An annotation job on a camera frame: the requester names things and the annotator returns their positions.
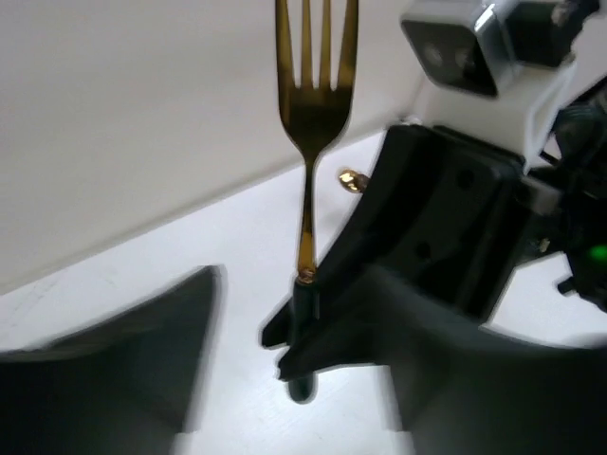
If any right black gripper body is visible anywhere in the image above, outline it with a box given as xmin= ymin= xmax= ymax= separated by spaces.
xmin=518 ymin=77 xmax=606 ymax=311

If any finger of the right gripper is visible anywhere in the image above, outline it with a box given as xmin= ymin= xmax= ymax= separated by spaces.
xmin=261 ymin=125 xmax=525 ymax=351

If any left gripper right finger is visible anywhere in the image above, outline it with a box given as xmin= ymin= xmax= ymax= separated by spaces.
xmin=279 ymin=266 xmax=606 ymax=454

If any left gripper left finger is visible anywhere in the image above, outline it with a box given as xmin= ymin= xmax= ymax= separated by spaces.
xmin=1 ymin=265 xmax=222 ymax=455

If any gold spoon green handle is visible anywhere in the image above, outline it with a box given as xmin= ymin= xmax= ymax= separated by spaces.
xmin=338 ymin=168 xmax=369 ymax=193

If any gold fork green handle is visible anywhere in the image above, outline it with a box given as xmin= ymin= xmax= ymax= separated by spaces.
xmin=273 ymin=0 xmax=360 ymax=404

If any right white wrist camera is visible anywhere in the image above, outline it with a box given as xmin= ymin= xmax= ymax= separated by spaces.
xmin=400 ymin=1 xmax=577 ymax=98

